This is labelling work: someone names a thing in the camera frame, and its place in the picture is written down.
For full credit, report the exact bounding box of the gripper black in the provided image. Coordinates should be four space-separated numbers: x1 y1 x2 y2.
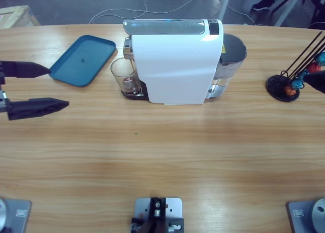
0 61 70 121

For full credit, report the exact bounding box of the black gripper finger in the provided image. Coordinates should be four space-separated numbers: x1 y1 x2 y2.
304 70 325 94

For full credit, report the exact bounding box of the clear drinking glass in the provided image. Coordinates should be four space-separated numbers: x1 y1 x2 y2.
110 57 143 96

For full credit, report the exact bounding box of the silver coffee machine lever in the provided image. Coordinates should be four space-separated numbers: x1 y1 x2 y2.
122 18 207 36

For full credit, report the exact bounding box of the red coffee capsule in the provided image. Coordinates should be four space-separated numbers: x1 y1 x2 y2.
308 62 321 74

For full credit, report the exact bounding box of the white capsule coffee machine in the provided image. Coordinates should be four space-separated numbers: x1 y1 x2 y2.
120 19 226 106

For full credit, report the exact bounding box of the teal plastic serving tray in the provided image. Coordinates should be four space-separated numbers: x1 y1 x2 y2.
48 35 118 88

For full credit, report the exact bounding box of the light wooden crate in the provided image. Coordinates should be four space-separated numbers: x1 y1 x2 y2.
0 5 41 29

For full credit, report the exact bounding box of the black sneaker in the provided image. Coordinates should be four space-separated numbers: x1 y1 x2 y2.
251 1 270 12

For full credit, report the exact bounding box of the metal grid drip tray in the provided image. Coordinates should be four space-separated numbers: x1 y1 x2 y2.
120 80 148 102

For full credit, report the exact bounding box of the black wire capsule stand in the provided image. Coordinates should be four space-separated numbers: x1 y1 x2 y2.
266 31 325 103

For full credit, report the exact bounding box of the black chair frame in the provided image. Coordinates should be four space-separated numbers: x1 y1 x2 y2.
302 0 325 23

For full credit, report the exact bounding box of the white slanted frame leg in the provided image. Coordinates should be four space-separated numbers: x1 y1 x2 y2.
275 0 305 27

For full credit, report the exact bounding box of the short white floor cable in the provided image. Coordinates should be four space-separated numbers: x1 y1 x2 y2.
225 5 256 25

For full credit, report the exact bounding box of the white metal post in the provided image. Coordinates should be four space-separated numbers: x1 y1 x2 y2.
218 0 233 22

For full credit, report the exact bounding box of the arm grey base plate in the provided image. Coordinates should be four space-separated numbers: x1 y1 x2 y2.
0 197 33 233
286 197 325 233

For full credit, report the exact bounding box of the long white floor cable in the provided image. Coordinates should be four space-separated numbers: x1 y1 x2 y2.
88 0 224 24

